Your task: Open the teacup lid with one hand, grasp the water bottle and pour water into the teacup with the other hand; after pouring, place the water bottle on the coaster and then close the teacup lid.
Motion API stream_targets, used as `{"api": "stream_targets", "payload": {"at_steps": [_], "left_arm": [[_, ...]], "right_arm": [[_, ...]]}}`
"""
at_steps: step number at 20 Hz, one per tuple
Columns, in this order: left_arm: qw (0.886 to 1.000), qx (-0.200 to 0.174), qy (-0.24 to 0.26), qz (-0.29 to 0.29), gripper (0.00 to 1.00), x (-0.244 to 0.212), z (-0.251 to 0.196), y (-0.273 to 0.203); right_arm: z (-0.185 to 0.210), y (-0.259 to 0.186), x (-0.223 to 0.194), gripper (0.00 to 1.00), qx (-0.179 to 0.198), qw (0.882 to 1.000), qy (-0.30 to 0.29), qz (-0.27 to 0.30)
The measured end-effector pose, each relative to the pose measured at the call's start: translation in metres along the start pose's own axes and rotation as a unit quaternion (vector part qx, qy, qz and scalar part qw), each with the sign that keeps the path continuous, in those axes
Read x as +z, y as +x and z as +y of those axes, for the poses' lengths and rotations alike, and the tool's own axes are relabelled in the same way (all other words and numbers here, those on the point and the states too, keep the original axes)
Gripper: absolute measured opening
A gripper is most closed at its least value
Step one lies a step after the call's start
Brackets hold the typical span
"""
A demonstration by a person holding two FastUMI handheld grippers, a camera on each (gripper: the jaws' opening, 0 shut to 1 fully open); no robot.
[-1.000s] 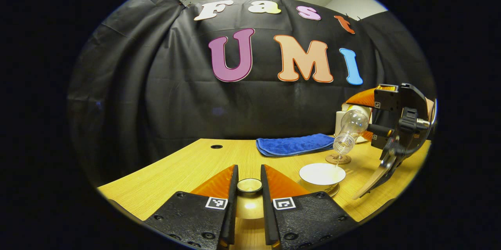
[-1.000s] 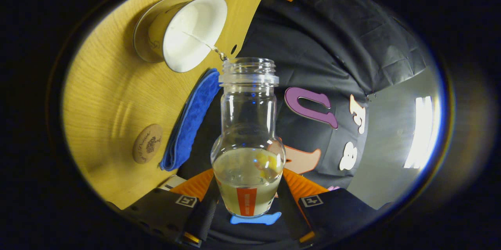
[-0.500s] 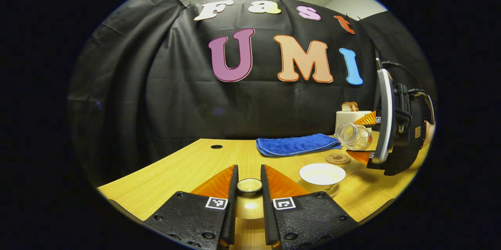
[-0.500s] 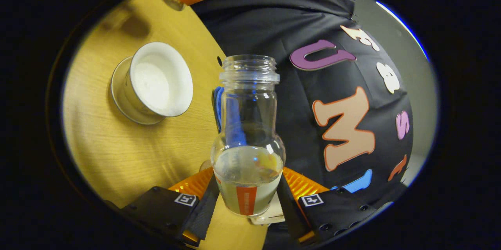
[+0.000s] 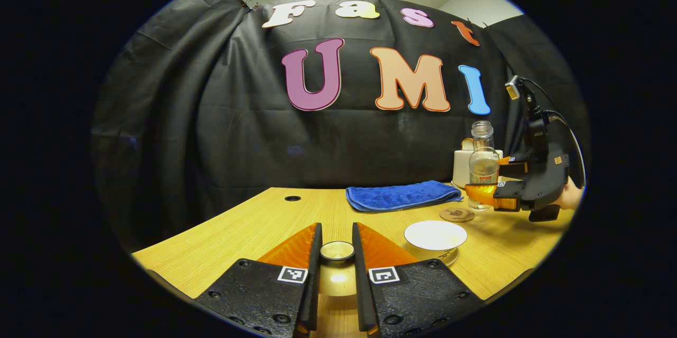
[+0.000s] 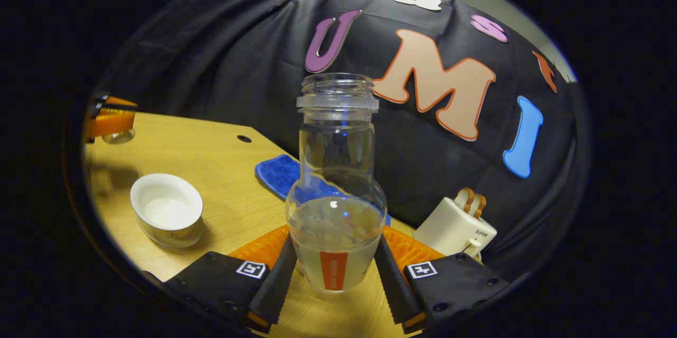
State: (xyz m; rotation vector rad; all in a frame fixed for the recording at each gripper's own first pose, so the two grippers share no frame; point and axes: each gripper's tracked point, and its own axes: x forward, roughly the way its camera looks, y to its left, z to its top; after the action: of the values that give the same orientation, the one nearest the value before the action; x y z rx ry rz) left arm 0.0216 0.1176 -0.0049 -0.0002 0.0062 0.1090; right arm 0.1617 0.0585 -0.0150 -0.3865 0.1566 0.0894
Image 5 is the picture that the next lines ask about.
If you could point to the cream teacup lid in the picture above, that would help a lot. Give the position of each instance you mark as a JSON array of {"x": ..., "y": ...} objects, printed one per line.
[{"x": 338, "y": 277}]

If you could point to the toast slice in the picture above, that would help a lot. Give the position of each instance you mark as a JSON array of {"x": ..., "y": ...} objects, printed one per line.
[{"x": 467, "y": 144}]

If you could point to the cream ceramic teacup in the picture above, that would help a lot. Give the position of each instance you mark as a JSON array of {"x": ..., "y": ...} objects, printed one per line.
[{"x": 435, "y": 235}]

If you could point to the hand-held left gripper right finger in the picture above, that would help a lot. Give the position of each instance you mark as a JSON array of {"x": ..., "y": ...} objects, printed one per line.
[{"x": 359, "y": 295}]

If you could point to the black backdrop cloth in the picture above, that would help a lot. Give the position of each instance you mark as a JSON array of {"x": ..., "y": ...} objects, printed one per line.
[{"x": 238, "y": 142}]

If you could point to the clear glass water bottle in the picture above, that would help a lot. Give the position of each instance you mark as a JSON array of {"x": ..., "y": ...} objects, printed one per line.
[{"x": 484, "y": 166}]

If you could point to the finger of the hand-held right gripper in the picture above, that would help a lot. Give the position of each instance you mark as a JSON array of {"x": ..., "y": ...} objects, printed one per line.
[
  {"x": 484, "y": 195},
  {"x": 515, "y": 163}
]

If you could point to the round wooden coaster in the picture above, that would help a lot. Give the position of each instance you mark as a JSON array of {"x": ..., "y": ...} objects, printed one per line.
[{"x": 457, "y": 215}]

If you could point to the blue towel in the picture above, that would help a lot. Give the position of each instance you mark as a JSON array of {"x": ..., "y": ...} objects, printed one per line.
[{"x": 396, "y": 195}]

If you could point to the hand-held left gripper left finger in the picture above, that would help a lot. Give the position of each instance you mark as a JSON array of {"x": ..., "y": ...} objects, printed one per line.
[{"x": 314, "y": 295}]

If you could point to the white toaster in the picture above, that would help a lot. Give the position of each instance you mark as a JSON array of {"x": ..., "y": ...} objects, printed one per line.
[{"x": 460, "y": 168}]

